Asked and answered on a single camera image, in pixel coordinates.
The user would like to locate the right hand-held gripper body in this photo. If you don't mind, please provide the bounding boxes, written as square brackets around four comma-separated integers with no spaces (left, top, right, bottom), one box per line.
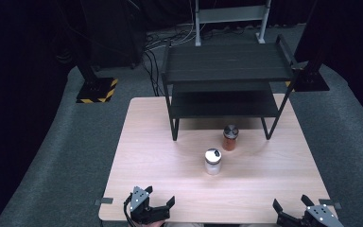
[277,203,345,227]

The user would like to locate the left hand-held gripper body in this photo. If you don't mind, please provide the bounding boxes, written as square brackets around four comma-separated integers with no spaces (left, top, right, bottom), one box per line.
[124,185,172,226]

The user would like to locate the white powder glass jar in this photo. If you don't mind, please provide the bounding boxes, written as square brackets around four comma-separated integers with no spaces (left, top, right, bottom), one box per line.
[204,148,223,176]

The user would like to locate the orange powder glass jar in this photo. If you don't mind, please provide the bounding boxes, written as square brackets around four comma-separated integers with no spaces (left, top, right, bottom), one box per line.
[221,124,240,152]

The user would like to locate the black two-tier shelf rack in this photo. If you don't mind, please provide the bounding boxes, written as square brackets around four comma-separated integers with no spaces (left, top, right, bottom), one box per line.
[160,33,308,142]

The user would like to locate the grey tape strip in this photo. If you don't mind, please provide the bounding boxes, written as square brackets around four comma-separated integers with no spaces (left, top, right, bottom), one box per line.
[318,198,342,210]
[94,197,114,206]

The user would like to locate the black stand with striped base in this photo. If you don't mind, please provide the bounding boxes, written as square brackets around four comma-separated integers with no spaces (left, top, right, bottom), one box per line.
[72,46,119,105]

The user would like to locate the black stand with flat base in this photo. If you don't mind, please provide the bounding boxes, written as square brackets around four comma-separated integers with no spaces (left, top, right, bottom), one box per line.
[285,0,331,94]

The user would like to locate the dark cabinet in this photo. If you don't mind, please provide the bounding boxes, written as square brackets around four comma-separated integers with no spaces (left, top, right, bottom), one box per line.
[79,0,147,70]

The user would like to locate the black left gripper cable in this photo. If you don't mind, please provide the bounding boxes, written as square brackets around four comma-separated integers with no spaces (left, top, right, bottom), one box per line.
[123,194,137,227]

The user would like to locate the black floor cables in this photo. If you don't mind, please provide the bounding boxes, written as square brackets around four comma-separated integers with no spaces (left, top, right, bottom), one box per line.
[142,29,166,97]

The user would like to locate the white floor cables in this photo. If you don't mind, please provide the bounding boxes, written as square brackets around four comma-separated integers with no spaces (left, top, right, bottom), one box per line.
[145,0,202,51]

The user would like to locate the grey metal stand frame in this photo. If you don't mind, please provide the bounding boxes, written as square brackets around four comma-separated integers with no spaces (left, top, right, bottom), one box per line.
[194,0,272,47]

